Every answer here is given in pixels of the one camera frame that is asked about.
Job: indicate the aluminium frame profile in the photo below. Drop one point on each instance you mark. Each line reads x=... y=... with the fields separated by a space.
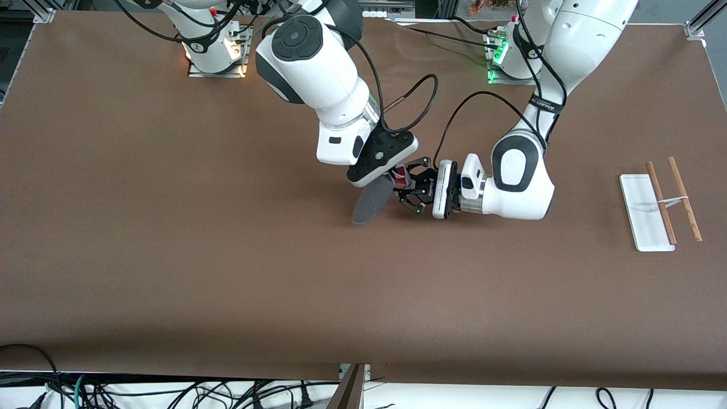
x=701 y=23
x=44 y=14

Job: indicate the orange red plastic item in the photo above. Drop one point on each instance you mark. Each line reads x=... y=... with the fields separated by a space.
x=491 y=5

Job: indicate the small metal bracket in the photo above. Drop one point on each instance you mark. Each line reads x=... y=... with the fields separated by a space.
x=343 y=370

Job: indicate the black power plug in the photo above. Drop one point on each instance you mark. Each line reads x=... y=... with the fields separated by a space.
x=306 y=400

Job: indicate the brown wooden post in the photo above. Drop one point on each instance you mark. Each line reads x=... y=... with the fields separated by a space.
x=349 y=395

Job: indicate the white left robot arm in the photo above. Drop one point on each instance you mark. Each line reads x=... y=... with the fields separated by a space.
x=534 y=193

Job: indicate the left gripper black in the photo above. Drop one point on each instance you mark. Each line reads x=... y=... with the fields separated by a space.
x=430 y=190

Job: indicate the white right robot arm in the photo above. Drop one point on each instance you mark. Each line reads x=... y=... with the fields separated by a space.
x=318 y=74

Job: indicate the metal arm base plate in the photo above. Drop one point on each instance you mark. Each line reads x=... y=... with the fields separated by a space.
x=241 y=65
x=500 y=79

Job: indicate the white power strip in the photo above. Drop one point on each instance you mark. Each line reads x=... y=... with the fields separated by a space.
x=377 y=12

